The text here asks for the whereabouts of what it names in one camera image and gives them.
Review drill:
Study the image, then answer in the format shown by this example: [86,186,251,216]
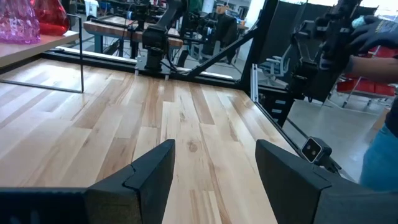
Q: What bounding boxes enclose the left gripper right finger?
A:
[254,139,398,224]

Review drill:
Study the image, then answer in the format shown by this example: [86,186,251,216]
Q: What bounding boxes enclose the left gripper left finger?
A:
[84,139,177,224]

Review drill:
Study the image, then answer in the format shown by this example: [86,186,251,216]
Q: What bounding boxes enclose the red round glass vase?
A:
[30,0,71,37]

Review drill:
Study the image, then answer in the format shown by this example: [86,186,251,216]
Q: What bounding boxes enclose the purple conical glass vase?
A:
[0,0,41,44]

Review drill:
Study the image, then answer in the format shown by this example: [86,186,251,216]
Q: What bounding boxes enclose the person's forearm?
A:
[343,54,398,85]

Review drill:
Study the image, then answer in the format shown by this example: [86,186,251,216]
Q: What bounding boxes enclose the wooden shelf with black legs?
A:
[0,14,85,94]

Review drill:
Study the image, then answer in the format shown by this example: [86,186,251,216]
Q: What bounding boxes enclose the person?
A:
[359,96,398,192]

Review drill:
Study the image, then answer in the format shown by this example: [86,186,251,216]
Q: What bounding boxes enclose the red storage bins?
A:
[335,46,398,97]

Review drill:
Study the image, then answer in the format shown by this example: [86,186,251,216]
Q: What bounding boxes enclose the white office chair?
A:
[259,55,289,83]

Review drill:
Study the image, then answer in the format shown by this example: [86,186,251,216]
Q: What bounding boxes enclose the wooden top workbench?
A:
[83,15,184,60]

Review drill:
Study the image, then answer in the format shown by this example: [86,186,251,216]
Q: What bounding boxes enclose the person's hand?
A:
[349,15,398,54]

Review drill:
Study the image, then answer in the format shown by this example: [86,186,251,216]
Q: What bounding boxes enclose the black office chair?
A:
[198,12,239,63]

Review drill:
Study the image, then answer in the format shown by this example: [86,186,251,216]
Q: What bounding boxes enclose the small black table camera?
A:
[300,136,341,175]

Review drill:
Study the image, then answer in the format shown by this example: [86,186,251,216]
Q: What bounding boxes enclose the silver bracket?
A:
[251,63,259,104]

